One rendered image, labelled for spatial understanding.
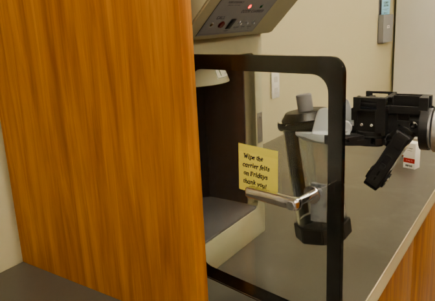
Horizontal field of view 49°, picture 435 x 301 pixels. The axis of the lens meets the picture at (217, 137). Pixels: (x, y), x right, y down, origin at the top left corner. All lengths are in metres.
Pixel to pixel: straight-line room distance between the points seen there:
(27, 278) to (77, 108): 0.40
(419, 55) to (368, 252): 2.84
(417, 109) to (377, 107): 0.06
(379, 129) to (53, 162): 0.60
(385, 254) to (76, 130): 0.68
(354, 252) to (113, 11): 0.70
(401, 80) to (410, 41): 0.29
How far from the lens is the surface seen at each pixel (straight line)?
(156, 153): 0.76
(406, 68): 3.85
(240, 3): 0.84
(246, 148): 0.73
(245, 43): 1.02
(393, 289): 1.29
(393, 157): 0.82
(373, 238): 1.17
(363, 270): 1.03
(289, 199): 0.64
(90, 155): 0.87
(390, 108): 0.81
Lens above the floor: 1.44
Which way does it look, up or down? 14 degrees down
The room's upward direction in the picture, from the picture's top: 3 degrees counter-clockwise
